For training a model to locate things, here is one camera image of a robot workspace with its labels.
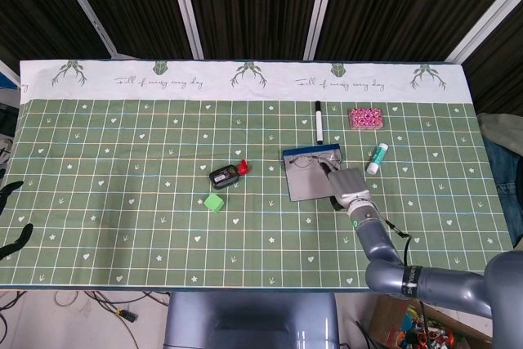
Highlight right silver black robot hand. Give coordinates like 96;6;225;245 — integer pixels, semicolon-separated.
318;163;372;212

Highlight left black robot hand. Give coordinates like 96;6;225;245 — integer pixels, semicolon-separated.
0;180;34;261

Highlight grey glasses case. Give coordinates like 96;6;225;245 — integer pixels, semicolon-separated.
282;142;348;203

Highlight eyeglasses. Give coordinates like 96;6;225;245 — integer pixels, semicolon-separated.
288;151;341;169

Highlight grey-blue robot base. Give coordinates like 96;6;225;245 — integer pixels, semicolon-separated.
163;292;340;349

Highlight cardboard box with clutter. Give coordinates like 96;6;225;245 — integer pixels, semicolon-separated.
369;294;495;349

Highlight white green glue stick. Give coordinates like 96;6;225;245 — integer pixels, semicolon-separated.
365;142;388;176

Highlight pink patterned sponge block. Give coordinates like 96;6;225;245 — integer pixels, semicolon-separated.
348;107;386;131

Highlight white marker with black cap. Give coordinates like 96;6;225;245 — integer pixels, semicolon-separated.
313;100;326;145

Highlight green grid tablecloth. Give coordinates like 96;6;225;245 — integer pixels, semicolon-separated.
0;58;523;289

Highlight black red small device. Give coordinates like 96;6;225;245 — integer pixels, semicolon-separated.
208;159;250;190

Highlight green cube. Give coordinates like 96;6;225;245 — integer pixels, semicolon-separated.
203;192;225;214

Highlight blue jeans garment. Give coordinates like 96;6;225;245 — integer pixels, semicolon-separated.
485;136;523;244

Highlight grey-green jacket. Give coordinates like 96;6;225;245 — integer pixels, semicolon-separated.
477;112;523;154

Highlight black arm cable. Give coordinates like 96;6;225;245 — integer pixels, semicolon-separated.
382;217;430;325

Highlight floor cables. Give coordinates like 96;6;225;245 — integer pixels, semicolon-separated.
0;290;171;349

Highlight white partition post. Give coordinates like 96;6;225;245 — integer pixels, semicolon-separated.
445;0;523;65
51;0;123;60
302;0;346;60
165;0;204;60

